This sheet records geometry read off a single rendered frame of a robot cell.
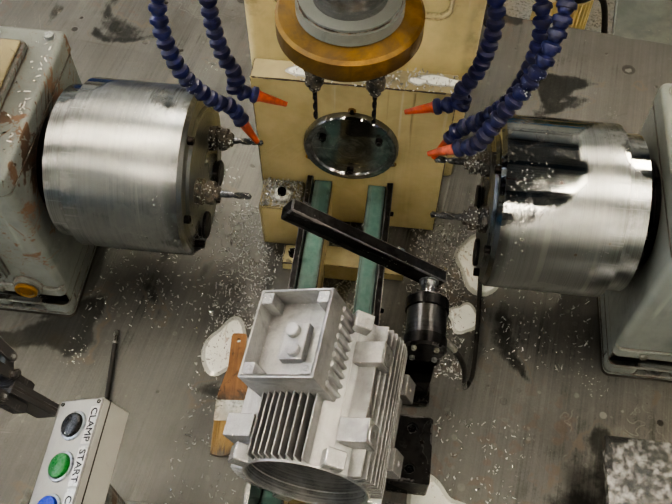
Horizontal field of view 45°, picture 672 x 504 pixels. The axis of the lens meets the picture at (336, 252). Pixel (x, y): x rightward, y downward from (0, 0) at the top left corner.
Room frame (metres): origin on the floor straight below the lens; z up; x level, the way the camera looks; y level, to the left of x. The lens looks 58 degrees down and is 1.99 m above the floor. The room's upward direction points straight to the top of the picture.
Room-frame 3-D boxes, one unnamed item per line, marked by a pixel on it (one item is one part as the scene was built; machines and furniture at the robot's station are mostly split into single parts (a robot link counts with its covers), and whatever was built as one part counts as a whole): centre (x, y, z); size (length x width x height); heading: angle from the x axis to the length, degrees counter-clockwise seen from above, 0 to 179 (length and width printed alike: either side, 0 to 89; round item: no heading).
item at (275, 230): (0.80, 0.09, 0.86); 0.07 x 0.06 x 0.12; 83
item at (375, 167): (0.81, -0.02, 1.02); 0.15 x 0.02 x 0.15; 83
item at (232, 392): (0.50, 0.16, 0.80); 0.21 x 0.05 x 0.01; 178
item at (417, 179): (0.88, -0.03, 0.97); 0.30 x 0.11 x 0.34; 83
